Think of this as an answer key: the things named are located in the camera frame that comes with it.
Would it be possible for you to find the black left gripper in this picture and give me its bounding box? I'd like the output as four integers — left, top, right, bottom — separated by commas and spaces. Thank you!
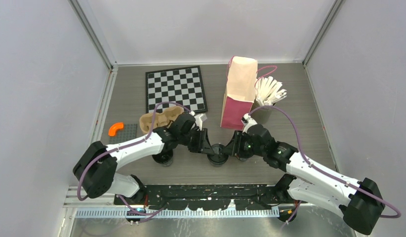
179, 128, 213, 156

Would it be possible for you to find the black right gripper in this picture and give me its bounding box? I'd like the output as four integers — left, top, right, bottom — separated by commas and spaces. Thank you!
222, 130, 264, 158

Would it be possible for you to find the black coffee cup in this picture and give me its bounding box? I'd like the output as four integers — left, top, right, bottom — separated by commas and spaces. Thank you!
206, 144, 229, 166
236, 154, 253, 161
152, 150, 173, 167

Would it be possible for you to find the pink paper bag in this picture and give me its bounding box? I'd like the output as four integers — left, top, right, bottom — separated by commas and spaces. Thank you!
220, 56, 277, 130

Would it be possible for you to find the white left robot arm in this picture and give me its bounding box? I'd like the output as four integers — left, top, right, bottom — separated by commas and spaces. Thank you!
73, 112, 214, 204

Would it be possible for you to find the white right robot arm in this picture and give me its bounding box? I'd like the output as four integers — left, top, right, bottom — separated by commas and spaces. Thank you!
223, 124, 385, 235

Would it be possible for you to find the brown cardboard cup carrier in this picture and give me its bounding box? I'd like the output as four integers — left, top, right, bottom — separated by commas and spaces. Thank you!
139, 106, 184, 135

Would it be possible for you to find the black white chessboard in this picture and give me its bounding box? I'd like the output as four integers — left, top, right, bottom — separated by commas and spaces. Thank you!
145, 66, 208, 113

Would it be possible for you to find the cup of white paper straws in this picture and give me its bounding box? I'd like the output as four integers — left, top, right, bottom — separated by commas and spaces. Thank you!
251, 76, 287, 124

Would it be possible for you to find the grey building baseplate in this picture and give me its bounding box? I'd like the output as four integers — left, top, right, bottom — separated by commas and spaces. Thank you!
109, 123, 137, 144

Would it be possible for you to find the orange curved block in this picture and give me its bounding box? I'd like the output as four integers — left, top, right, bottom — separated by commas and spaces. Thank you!
108, 122, 124, 137

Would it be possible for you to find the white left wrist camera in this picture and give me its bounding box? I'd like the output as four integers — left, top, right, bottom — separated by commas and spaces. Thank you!
189, 111, 207, 130

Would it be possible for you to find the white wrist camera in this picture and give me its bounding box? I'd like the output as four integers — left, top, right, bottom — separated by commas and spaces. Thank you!
241, 113, 257, 133
189, 111, 207, 130

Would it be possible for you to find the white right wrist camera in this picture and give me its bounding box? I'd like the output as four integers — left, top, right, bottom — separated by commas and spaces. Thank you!
241, 113, 257, 133

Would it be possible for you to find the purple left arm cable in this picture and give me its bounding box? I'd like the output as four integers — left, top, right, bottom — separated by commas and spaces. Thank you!
77, 101, 194, 201

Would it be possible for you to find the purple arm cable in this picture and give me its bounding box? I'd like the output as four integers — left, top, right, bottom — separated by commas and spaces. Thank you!
77, 101, 194, 201
245, 105, 402, 219

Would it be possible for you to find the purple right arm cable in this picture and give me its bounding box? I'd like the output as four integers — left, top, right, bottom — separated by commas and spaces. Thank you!
245, 105, 402, 219

